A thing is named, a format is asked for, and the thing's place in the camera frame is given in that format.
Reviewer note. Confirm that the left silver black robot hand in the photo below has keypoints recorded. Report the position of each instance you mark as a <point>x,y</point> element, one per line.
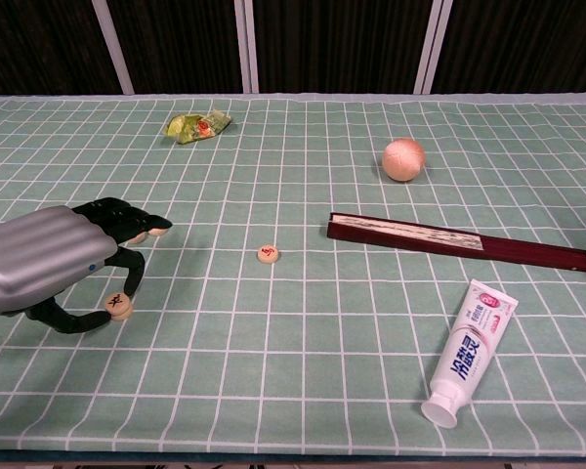
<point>39,254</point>

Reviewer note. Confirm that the chess piece black character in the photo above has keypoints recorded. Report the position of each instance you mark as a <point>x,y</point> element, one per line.
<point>117,303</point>

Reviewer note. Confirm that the green snack packet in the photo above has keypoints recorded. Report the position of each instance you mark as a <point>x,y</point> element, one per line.
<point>195,128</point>

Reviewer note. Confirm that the green white checked tablecloth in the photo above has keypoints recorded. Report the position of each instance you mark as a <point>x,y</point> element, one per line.
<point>293,342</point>

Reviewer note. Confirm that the peach woven ball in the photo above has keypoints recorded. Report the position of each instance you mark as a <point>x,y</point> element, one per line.
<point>403,160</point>

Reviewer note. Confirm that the dark red folded fan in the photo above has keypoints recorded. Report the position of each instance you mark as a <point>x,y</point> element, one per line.
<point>420,242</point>

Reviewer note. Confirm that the white toothpaste tube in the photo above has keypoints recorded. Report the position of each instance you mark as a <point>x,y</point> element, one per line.
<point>469,352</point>

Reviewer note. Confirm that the dark partition screen white frame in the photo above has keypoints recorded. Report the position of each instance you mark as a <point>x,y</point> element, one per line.
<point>39,39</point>
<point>527,39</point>
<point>176,39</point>
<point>342,39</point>

